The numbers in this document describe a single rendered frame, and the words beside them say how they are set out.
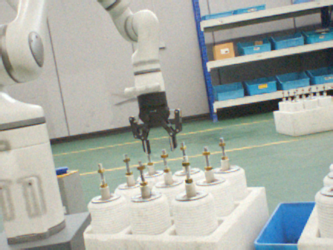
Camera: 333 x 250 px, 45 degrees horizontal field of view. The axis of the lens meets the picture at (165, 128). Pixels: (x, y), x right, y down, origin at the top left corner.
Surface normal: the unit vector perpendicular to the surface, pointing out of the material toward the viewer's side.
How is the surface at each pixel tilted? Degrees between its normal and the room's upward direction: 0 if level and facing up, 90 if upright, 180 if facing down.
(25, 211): 90
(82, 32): 90
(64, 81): 90
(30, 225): 90
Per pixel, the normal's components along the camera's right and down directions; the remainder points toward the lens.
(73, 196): 0.87, -0.11
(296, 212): -0.46, 0.12
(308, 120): 0.08, 0.07
